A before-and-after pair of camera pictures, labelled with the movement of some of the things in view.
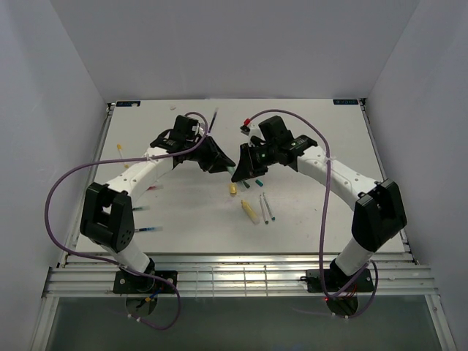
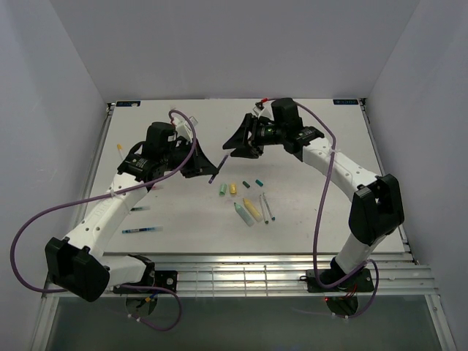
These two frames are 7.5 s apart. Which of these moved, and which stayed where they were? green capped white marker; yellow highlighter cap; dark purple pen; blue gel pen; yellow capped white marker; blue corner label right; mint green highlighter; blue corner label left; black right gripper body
Moved: mint green highlighter; black right gripper body; dark purple pen
Stayed: blue corner label left; blue gel pen; yellow highlighter cap; green capped white marker; yellow capped white marker; blue corner label right
